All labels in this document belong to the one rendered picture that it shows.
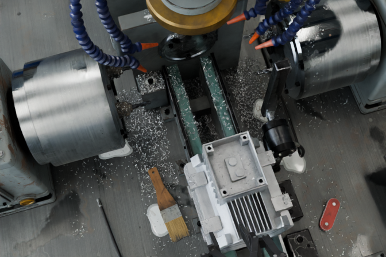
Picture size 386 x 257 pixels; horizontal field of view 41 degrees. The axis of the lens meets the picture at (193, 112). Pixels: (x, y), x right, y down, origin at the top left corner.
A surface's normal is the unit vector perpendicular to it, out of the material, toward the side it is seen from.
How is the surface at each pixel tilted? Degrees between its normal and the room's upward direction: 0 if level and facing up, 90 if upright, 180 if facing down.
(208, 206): 0
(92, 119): 43
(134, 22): 0
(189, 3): 0
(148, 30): 90
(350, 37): 28
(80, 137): 58
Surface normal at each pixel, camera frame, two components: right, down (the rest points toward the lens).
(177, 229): -0.02, -0.33
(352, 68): 0.25, 0.66
